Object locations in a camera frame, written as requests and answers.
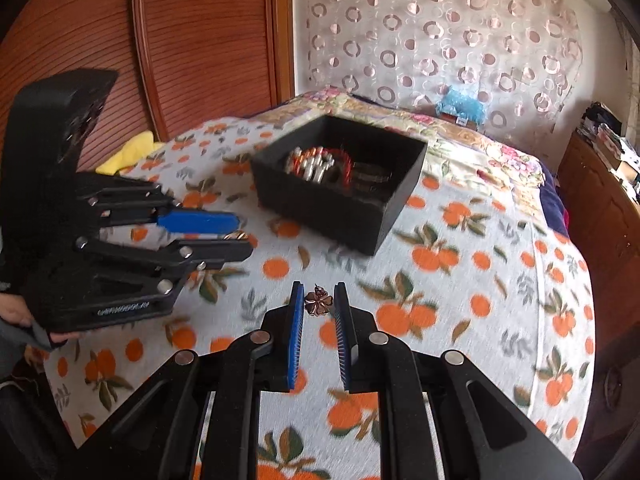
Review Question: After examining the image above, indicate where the black jewelry box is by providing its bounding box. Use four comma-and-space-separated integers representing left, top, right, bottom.
250, 115, 426, 256

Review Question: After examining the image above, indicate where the orange print cloth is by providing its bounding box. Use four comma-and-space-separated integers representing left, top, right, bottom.
44, 118, 596, 479

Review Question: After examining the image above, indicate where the left hand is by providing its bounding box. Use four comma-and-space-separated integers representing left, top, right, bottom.
0, 294, 80, 344

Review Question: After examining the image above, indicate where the yellow plush toy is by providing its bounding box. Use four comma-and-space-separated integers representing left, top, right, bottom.
96, 130, 164, 176

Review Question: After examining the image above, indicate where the circle pattern curtain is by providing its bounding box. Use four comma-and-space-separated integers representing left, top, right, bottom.
300, 0, 582, 132

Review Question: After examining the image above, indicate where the pile of folded clothes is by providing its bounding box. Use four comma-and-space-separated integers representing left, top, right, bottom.
578, 102, 639, 183

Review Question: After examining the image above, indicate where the wooden wardrobe door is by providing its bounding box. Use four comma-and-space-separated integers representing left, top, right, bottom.
1, 0, 294, 169

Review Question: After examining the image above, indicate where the silver bead bracelet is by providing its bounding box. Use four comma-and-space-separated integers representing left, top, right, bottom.
283, 146, 338, 183

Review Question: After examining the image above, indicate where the rose gold clover pendant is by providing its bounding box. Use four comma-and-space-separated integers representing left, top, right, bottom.
304, 285, 333, 316

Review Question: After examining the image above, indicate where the brown studded bangle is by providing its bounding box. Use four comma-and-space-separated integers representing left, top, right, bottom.
350, 162, 393, 194

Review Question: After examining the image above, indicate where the wooden cabinet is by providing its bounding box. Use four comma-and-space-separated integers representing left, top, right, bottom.
558, 132, 640, 349

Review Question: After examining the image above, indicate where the red coral bracelet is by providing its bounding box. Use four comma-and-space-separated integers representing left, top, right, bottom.
292, 146, 356, 192

